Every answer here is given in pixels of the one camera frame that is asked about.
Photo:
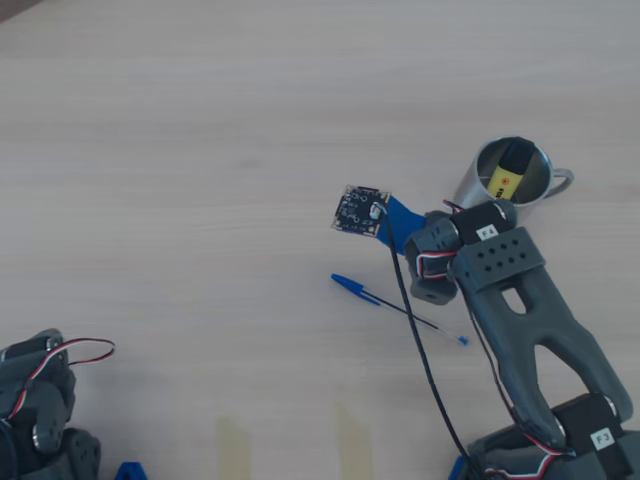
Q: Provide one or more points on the blue ballpoint pen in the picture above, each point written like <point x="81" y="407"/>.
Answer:
<point x="350" y="282"/>

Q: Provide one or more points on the silver metal cup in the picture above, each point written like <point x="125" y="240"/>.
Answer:
<point x="470" y="185"/>

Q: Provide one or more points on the yellow highlighter marker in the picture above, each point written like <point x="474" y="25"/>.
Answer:
<point x="505" y="177"/>

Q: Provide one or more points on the yellow masking tape strip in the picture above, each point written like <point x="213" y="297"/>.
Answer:
<point x="232" y="450"/>
<point x="352" y="445"/>

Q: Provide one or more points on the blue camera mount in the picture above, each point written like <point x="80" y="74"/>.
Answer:
<point x="400" y="220"/>

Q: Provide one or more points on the camera circuit board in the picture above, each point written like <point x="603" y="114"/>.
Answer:
<point x="360" y="210"/>

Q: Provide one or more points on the blue arm base plate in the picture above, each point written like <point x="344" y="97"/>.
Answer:
<point x="132" y="472"/>
<point x="456" y="472"/>

